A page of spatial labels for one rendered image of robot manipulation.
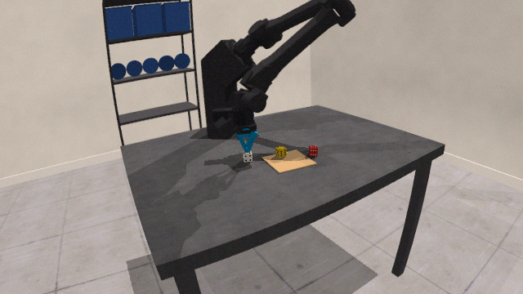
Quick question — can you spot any yellow die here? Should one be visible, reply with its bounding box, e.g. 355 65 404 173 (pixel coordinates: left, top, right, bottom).
275 146 287 158

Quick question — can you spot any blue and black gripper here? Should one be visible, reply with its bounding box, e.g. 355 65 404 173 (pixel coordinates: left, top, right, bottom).
235 108 257 153

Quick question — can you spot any peach flat mat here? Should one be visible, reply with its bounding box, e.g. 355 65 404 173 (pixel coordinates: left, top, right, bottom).
261 150 317 173

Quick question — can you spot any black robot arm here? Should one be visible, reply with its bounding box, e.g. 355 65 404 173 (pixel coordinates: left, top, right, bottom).
212 0 356 128

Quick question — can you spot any red die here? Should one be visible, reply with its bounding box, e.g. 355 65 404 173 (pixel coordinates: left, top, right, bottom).
309 146 318 156

